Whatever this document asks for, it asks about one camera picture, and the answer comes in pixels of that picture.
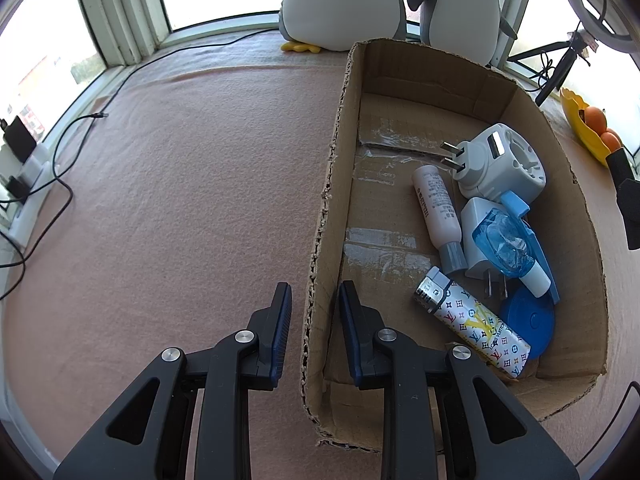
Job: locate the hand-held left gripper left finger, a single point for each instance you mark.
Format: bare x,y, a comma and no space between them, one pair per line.
284,330

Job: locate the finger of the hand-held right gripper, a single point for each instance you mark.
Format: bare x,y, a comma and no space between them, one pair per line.
627,195

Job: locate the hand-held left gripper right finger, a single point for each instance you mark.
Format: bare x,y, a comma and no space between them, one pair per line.
347,330

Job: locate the blue plastic box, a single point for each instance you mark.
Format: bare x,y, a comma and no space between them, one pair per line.
515,204

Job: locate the white round travel adapter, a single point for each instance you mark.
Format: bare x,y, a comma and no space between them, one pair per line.
505,170

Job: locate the patterned lighter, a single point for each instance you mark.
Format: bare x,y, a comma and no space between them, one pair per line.
475,325

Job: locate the clear blue bottle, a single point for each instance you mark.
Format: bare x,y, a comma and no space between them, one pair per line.
505,245

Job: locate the cardboard box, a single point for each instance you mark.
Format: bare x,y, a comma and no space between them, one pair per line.
390,200

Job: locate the white tube bottle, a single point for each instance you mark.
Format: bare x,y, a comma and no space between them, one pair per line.
437,205

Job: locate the white power adapter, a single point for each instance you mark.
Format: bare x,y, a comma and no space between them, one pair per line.
472,240

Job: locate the blue round disc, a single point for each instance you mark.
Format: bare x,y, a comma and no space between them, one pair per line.
532,320

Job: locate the orange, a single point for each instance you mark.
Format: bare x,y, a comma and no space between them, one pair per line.
611,141
595,117

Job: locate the yellow bowl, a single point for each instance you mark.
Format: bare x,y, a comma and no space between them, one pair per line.
575,120

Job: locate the black tripod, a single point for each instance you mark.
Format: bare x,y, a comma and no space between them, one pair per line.
555,80

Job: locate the pink blanket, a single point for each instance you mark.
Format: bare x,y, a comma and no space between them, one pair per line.
175,210

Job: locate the grey white penguin plush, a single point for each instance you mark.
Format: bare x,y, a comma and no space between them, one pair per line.
460,15
345,0

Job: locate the white power strip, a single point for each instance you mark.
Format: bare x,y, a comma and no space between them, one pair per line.
35,170

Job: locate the small black plug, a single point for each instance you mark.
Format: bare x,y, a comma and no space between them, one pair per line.
17,187

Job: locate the black charger brick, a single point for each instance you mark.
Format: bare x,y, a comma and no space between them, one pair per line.
20,137

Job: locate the white window post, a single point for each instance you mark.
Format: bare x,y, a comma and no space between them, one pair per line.
517,5
122,10

